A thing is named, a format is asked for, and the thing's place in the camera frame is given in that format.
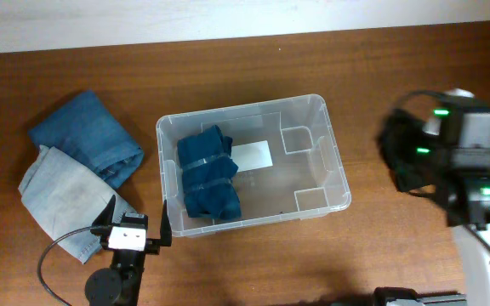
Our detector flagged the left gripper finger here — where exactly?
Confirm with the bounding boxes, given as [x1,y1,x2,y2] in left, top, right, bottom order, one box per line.
[92,195,117,226]
[159,201,173,247]

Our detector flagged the light blue jeans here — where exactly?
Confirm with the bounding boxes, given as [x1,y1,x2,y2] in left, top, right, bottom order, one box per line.
[19,145,135,240]

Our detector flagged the blue taped cloth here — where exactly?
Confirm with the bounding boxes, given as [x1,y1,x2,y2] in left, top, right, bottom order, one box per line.
[177,125,242,221]

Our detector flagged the dark blue jeans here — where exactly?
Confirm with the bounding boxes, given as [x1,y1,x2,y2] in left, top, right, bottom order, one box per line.
[28,90,145,190]

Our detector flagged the black cloth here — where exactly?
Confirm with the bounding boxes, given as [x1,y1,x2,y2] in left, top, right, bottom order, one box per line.
[376,108,441,200]

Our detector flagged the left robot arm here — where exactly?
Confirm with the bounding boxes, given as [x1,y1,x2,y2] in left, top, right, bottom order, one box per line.
[84,197,172,306]

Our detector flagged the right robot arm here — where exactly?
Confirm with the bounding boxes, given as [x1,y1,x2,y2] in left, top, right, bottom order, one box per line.
[376,89,490,305]

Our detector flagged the white label in container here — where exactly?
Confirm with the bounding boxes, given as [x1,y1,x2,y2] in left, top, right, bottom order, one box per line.
[231,140,273,172]

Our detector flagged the clear plastic storage container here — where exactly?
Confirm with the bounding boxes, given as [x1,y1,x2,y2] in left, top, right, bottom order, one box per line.
[156,94,351,237]

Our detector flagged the black left camera cable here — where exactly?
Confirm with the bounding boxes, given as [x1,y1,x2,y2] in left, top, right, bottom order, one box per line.
[37,224,111,306]

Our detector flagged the black camera cable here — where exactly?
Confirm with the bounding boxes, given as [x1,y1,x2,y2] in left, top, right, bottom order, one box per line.
[391,88,448,112]
[37,224,111,306]

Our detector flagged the black right camera cable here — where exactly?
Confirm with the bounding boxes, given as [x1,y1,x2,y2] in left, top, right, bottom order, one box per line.
[391,88,448,112]

